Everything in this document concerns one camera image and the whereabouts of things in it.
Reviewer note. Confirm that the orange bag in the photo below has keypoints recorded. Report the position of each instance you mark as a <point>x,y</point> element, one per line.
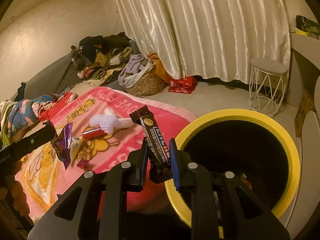
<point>160,67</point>

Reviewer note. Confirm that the cream satin curtain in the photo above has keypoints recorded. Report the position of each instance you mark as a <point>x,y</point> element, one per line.
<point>205,30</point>

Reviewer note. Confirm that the white knitted toy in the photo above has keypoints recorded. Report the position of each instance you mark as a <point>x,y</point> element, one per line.
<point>110,123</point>

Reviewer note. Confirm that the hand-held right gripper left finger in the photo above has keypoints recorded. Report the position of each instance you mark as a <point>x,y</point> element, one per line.
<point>143,162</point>

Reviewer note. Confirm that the brown chocolate bar wrapper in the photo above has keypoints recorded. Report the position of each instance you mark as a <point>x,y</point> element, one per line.
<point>155,142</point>

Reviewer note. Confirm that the pile of dark clothes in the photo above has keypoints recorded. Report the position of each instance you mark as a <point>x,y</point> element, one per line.
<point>100,47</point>

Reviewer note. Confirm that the dark cloth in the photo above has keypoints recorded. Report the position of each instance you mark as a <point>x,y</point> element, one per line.
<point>21,91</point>

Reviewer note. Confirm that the yellow-rimmed bin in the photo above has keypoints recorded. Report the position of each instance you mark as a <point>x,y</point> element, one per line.
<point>292,160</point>

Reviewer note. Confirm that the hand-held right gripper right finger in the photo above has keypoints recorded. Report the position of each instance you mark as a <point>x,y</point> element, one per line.
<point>173,165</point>

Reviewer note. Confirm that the white vanity desk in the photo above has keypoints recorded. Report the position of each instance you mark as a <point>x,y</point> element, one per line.
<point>301,55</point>

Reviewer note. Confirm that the small magenta wrapper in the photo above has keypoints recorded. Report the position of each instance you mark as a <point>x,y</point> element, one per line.
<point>83,163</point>

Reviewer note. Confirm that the patterned paper bag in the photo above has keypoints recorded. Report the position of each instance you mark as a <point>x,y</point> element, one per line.
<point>303,115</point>

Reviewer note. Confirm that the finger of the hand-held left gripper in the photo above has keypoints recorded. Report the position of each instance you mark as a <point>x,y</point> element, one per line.
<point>32,141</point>

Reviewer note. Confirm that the black cosmetic bag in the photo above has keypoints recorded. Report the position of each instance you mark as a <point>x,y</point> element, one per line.
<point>308,26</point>

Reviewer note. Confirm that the pale clothes in basket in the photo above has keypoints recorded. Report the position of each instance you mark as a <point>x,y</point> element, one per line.
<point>133,67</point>

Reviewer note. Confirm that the grey sofa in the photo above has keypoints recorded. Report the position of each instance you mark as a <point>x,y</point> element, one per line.
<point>55,72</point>

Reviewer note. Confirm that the white yellow snack packet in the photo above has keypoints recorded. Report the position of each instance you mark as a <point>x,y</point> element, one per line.
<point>76,148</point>

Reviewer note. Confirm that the red cloth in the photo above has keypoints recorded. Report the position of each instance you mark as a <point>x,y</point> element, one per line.
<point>57,105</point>

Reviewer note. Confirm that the red candy tube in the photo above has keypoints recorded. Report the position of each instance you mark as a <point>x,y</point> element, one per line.
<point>93,133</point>

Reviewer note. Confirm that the yellow sponge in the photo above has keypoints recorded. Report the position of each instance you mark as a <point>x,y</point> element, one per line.
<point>300,32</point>

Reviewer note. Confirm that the blue floral cloth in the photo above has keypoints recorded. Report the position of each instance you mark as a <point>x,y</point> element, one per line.
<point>27,110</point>

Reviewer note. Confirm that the red bag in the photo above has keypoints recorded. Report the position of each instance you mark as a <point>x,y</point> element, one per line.
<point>182,85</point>

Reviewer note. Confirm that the patterned laundry basket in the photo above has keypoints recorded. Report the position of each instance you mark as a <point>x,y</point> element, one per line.
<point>147,85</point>

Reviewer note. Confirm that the pink printed blanket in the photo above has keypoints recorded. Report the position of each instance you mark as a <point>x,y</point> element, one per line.
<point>112,105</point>

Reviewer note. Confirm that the purple wrapper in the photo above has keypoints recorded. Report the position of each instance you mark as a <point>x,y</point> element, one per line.
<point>62,145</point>

